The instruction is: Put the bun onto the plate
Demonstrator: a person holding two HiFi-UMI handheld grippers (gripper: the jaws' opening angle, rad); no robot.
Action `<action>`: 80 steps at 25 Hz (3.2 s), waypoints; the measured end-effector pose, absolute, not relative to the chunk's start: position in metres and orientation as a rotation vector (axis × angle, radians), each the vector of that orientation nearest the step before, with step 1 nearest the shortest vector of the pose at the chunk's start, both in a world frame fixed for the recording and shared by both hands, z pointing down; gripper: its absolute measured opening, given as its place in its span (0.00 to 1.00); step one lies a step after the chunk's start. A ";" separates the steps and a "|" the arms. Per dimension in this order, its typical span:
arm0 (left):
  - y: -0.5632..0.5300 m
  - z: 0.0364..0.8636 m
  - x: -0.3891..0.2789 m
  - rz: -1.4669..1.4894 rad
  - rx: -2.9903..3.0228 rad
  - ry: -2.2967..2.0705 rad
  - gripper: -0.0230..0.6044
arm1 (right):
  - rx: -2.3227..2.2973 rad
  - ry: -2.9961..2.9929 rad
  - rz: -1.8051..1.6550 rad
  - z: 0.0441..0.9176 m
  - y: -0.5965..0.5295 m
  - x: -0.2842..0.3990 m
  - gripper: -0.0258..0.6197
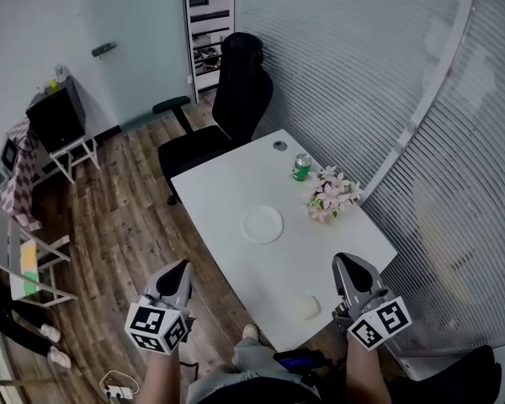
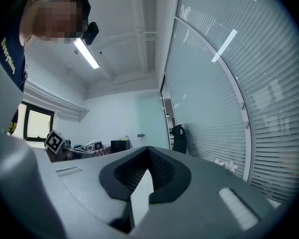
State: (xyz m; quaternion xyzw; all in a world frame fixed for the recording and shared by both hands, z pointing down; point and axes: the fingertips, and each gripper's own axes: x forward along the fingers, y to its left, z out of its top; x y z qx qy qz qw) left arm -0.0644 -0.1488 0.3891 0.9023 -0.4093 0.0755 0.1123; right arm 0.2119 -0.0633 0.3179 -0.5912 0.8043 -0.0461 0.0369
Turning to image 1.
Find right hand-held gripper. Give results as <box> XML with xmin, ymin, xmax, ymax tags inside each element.
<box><xmin>332</xmin><ymin>252</ymin><xmax>413</xmax><ymax>352</ymax></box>

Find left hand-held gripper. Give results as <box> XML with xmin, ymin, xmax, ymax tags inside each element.
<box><xmin>125</xmin><ymin>259</ymin><xmax>196</xmax><ymax>356</ymax></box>

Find small cream round object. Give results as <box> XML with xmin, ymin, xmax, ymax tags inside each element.
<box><xmin>293</xmin><ymin>295</ymin><xmax>323</xmax><ymax>322</ymax></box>

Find white plate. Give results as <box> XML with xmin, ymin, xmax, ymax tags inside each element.
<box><xmin>240</xmin><ymin>204</ymin><xmax>285</xmax><ymax>245</ymax></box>

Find person's left forearm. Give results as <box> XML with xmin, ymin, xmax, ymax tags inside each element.
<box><xmin>138</xmin><ymin>349</ymin><xmax>182</xmax><ymax>404</ymax></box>

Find person's right forearm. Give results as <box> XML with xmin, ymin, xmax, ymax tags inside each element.
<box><xmin>344</xmin><ymin>332</ymin><xmax>393</xmax><ymax>404</ymax></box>

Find pink flower bouquet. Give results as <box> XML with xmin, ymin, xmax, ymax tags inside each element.
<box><xmin>305</xmin><ymin>165</ymin><xmax>363</xmax><ymax>223</ymax></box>

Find black device with blue screen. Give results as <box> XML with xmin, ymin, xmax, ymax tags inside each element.
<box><xmin>273</xmin><ymin>348</ymin><xmax>326</xmax><ymax>372</ymax></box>

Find person's legs in grey trousers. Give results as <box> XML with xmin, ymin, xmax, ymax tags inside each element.
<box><xmin>187</xmin><ymin>323</ymin><xmax>321</xmax><ymax>404</ymax></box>

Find white power strip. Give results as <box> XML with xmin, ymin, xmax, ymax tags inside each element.
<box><xmin>104</xmin><ymin>385</ymin><xmax>134</xmax><ymax>400</ymax></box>

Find white table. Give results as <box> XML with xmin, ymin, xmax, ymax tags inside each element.
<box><xmin>170</xmin><ymin>128</ymin><xmax>399</xmax><ymax>353</ymax></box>

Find green drink can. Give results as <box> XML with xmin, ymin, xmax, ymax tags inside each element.
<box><xmin>292</xmin><ymin>152</ymin><xmax>313</xmax><ymax>183</ymax></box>

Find person's black t-shirt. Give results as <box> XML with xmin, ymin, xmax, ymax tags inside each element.
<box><xmin>199</xmin><ymin>375</ymin><xmax>323</xmax><ymax>404</ymax></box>

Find green paper sheet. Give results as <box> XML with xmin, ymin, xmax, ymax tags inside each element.
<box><xmin>21</xmin><ymin>272</ymin><xmax>41</xmax><ymax>296</ymax></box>

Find yellow paper sheet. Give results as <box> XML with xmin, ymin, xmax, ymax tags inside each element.
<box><xmin>20</xmin><ymin>242</ymin><xmax>39</xmax><ymax>274</ymax></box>

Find white stool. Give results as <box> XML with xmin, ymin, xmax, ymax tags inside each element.
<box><xmin>48</xmin><ymin>136</ymin><xmax>101</xmax><ymax>184</ymax></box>

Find white folding rack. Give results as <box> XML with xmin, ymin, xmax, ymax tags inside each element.
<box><xmin>0</xmin><ymin>208</ymin><xmax>79</xmax><ymax>309</ymax></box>

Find checkered tablecloth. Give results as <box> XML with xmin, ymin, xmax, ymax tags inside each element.
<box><xmin>0</xmin><ymin>118</ymin><xmax>43</xmax><ymax>260</ymax></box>

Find black mini fridge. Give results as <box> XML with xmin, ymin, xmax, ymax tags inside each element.
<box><xmin>24</xmin><ymin>76</ymin><xmax>88</xmax><ymax>155</ymax></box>

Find black office chair with headrest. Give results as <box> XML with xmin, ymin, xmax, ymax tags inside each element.
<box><xmin>151</xmin><ymin>31</ymin><xmax>274</xmax><ymax>205</ymax></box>

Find white cable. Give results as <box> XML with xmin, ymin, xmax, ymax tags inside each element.
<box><xmin>98</xmin><ymin>370</ymin><xmax>141</xmax><ymax>404</ymax></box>

